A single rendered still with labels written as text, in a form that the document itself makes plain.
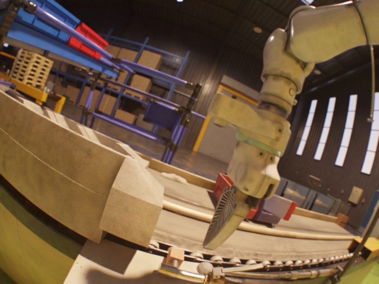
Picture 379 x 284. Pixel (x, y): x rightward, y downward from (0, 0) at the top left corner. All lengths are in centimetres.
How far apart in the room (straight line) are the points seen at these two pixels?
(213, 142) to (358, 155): 905
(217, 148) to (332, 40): 1086
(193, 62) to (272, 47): 1124
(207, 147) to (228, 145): 138
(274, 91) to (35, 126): 46
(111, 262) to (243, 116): 35
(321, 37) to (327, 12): 4
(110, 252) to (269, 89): 42
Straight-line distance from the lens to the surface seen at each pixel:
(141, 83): 969
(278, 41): 29
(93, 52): 93
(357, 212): 963
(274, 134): 22
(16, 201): 52
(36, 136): 41
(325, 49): 26
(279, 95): 26
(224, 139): 1106
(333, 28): 25
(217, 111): 22
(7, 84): 209
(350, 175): 1023
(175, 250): 40
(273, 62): 28
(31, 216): 49
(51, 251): 52
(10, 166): 50
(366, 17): 26
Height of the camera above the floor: 109
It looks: 4 degrees down
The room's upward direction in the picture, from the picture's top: 22 degrees clockwise
